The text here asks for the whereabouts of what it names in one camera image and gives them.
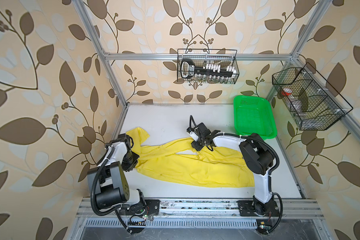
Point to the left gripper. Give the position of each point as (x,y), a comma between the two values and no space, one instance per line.
(128,168)

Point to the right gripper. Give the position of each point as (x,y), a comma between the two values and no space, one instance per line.
(196,146)

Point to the red capped bottle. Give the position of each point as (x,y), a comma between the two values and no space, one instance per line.
(287,92)

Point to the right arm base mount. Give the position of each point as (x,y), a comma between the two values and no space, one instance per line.
(255,208)

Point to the black wire basket centre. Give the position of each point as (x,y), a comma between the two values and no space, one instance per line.
(222,57)

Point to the black wire basket right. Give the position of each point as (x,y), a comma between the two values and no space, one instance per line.
(317,103)

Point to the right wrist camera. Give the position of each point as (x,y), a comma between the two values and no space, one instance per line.
(193,134)

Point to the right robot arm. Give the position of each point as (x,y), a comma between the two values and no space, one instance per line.
(259,157)

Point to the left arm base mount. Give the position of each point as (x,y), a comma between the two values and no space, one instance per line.
(148,207)

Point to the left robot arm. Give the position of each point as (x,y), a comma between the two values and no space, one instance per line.
(109,189)

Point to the yellow trousers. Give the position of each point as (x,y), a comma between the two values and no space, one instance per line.
(177,162)

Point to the black tool with white pegs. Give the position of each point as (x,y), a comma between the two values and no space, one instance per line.
(189,69)

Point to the black wire basket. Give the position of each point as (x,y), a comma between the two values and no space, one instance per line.
(222,57)
(317,103)

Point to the green plastic basket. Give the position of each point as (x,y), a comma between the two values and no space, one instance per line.
(254,115)

